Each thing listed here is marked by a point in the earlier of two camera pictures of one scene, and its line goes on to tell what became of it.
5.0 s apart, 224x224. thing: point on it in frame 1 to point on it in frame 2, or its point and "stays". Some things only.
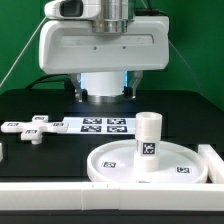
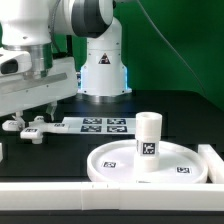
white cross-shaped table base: (32, 130) stays
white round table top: (178, 162) stays
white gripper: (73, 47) to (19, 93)
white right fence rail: (214, 162) stays
